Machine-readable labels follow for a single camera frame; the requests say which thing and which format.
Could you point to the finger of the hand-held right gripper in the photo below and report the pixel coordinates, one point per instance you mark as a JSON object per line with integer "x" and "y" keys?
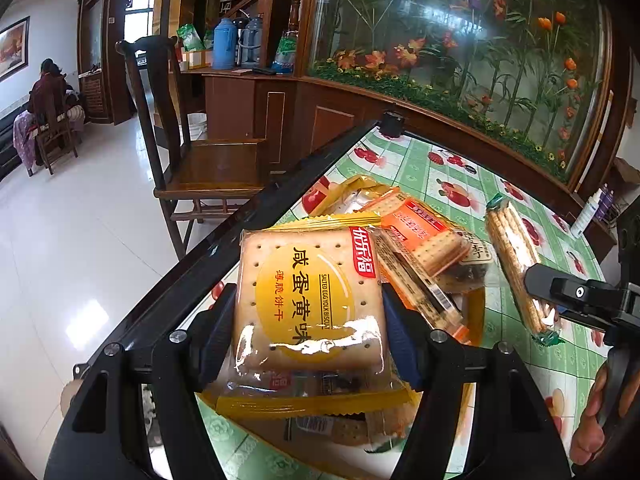
{"x": 582, "y": 317}
{"x": 555, "y": 282}

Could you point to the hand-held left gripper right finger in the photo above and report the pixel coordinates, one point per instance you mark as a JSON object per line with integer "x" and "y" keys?
{"x": 400, "y": 340}

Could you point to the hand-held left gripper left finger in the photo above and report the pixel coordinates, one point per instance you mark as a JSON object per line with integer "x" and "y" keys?
{"x": 220, "y": 330}

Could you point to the orange cracker packet dark print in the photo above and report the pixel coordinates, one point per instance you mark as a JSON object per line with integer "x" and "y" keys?
{"x": 425, "y": 300}

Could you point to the green-edged yellow cracker packet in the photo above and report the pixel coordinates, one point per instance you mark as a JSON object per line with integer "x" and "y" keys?
{"x": 510, "y": 255}

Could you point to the yellow container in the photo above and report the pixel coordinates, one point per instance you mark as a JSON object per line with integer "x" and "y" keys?
{"x": 476, "y": 310}

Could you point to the dried plum packet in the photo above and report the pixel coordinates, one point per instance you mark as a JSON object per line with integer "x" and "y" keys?
{"x": 475, "y": 255}

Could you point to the clear yellow-circle biscuit packet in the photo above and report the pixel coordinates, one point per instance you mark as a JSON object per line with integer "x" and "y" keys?
{"x": 310, "y": 300}

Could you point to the orange biscuit packet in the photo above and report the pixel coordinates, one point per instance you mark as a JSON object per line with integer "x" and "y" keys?
{"x": 350, "y": 432}

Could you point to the orange cracker packet red label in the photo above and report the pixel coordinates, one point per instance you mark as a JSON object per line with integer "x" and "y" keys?
{"x": 420, "y": 227}

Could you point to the person's right hand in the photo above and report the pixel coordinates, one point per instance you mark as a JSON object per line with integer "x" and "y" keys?
{"x": 592, "y": 410}

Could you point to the white spray bottle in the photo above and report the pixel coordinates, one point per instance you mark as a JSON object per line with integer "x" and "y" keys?
{"x": 582, "y": 217}

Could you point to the purple bottle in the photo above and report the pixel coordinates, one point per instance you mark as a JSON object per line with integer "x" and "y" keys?
{"x": 606, "y": 202}

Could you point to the fruit-print green tablecloth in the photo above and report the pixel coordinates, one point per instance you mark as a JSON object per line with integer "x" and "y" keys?
{"x": 495, "y": 352}

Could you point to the white bucket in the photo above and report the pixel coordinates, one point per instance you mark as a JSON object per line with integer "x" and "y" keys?
{"x": 197, "y": 126}

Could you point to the small black object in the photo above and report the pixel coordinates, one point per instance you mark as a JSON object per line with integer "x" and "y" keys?
{"x": 392, "y": 122}

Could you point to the wooden cabinet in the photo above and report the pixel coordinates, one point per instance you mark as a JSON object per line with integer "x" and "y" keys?
{"x": 250, "y": 105}

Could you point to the small wooden chair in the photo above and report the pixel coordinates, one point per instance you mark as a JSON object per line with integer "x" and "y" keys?
{"x": 55, "y": 140}

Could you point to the yellow box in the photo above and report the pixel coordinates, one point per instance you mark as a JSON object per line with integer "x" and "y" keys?
{"x": 197, "y": 59}

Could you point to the floral cloth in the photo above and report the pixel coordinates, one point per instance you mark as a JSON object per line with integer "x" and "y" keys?
{"x": 22, "y": 135}

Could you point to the green-label water bottle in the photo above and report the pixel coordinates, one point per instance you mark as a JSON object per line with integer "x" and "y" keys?
{"x": 285, "y": 52}

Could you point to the blue thermos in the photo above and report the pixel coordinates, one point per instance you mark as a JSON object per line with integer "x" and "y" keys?
{"x": 223, "y": 42}

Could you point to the grey thermos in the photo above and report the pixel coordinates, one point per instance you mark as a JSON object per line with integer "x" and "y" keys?
{"x": 251, "y": 40}

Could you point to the green bag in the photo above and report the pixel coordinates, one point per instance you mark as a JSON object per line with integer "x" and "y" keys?
{"x": 190, "y": 37}

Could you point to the framed wall picture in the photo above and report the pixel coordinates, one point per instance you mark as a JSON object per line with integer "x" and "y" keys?
{"x": 12, "y": 47}

